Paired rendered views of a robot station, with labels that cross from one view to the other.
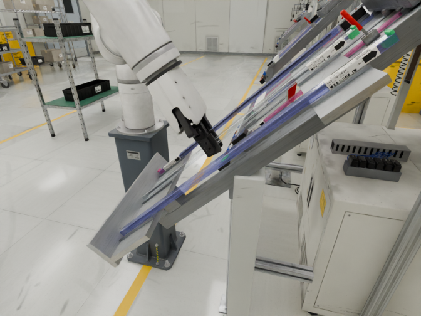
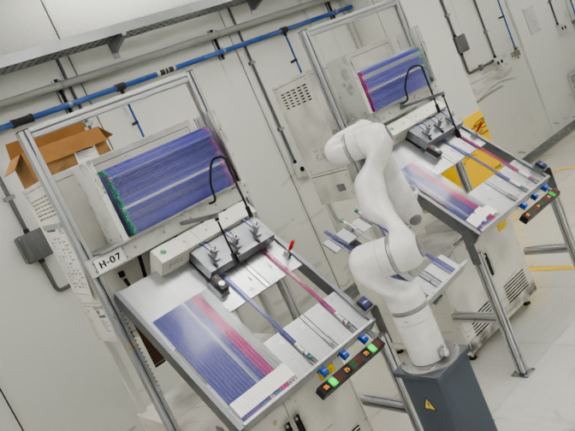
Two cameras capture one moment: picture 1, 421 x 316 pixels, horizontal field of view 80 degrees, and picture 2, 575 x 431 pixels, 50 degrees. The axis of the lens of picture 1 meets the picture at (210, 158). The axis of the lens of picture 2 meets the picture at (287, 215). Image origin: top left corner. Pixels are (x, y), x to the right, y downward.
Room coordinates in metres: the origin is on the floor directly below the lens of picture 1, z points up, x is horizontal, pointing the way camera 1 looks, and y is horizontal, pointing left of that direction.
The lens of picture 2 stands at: (2.54, 1.28, 1.61)
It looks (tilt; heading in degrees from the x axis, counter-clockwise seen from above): 9 degrees down; 219
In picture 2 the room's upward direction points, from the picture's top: 24 degrees counter-clockwise
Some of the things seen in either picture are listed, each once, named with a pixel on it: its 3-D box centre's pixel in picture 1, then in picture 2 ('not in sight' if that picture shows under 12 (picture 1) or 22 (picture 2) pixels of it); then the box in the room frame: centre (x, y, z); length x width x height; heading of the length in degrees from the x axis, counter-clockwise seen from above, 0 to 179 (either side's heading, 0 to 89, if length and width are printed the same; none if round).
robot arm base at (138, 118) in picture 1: (137, 104); (419, 333); (0.97, 0.29, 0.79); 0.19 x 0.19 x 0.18
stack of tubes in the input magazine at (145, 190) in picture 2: not in sight; (167, 180); (0.82, -0.63, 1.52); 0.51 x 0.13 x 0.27; 165
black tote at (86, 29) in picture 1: (74, 29); not in sight; (2.83, 1.36, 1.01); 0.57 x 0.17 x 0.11; 165
